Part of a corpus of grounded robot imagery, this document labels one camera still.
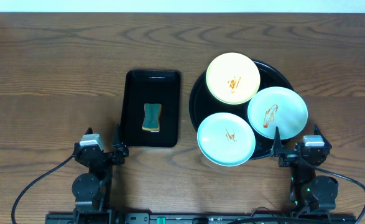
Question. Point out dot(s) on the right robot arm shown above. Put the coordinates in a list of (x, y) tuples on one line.
[(312, 194)]

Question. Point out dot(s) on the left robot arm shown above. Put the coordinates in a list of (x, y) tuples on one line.
[(92, 190)]

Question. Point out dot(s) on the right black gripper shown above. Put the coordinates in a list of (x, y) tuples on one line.
[(294, 154)]

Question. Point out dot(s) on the black rectangular tray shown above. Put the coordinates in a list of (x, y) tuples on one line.
[(151, 86)]

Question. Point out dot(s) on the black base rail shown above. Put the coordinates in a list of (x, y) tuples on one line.
[(145, 218)]

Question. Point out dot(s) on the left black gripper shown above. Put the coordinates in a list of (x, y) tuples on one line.
[(106, 154)]

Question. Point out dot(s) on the green yellow sponge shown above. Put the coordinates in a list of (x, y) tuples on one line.
[(152, 114)]

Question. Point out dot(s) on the yellow plate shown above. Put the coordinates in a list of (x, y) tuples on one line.
[(232, 78)]

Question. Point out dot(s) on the pale green plate front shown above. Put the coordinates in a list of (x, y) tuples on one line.
[(226, 139)]

